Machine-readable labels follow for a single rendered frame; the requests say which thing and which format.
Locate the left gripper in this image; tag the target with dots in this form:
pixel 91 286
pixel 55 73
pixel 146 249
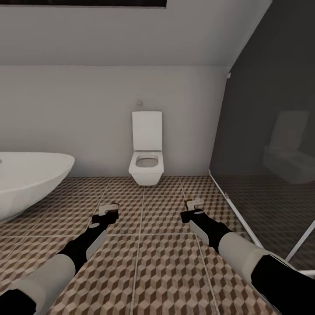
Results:
pixel 110 218

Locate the bathtub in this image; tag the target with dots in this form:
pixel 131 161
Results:
pixel 28 177

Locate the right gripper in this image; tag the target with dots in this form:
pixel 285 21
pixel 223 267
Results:
pixel 185 215

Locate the door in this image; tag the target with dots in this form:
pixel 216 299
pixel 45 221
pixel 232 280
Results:
pixel 304 257
pixel 263 156

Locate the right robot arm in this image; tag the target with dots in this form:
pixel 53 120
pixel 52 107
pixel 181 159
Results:
pixel 275 281

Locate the shower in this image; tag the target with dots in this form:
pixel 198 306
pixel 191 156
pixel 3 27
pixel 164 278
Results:
pixel 256 241

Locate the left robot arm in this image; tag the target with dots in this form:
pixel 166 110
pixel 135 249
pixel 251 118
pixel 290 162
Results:
pixel 36 293

